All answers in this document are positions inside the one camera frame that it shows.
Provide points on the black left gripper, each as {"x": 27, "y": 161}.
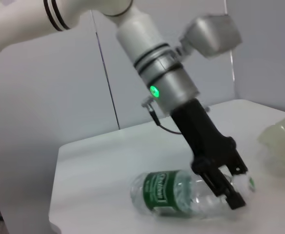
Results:
{"x": 196, "y": 126}

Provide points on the clear green-label water bottle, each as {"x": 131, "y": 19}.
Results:
{"x": 164, "y": 190}

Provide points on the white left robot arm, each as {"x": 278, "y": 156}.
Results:
{"x": 145, "y": 44}

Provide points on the clear glass fruit plate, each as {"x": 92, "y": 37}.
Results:
{"x": 282, "y": 146}

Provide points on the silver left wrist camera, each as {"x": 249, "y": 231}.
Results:
{"x": 210, "y": 34}

